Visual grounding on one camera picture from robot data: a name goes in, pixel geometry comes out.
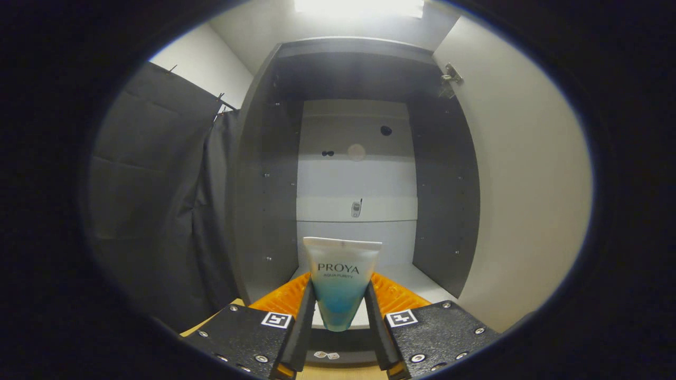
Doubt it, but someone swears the large ceiling light panel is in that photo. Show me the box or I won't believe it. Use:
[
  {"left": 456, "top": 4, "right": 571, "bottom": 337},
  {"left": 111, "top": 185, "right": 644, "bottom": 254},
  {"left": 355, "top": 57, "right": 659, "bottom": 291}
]
[{"left": 294, "top": 0, "right": 425, "bottom": 18}]

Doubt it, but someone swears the black backdrop cloth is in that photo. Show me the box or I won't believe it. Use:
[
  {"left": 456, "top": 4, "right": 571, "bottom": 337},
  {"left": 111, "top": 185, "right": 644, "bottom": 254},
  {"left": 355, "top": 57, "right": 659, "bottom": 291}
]
[{"left": 87, "top": 61, "right": 249, "bottom": 333}]

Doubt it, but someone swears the dark grey cabinet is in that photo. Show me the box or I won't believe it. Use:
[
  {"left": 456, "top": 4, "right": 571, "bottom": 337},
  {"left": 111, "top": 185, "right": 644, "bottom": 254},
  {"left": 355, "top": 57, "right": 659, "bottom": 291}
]
[{"left": 232, "top": 37, "right": 481, "bottom": 367}]

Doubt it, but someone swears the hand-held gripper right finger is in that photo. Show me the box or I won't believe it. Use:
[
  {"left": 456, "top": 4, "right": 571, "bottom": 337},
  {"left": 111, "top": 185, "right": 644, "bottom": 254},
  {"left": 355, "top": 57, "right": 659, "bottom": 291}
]
[{"left": 363, "top": 272, "right": 501, "bottom": 380}]

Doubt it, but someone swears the white blue cosmetic tube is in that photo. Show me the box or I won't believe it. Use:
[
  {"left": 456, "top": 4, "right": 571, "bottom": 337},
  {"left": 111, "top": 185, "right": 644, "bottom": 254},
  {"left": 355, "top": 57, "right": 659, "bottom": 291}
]
[{"left": 303, "top": 236, "right": 383, "bottom": 332}]

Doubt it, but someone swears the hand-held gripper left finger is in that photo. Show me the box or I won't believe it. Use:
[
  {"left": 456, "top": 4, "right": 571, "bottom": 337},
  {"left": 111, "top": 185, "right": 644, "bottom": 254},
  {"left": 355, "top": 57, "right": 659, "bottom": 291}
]
[{"left": 182, "top": 272, "right": 317, "bottom": 380}]

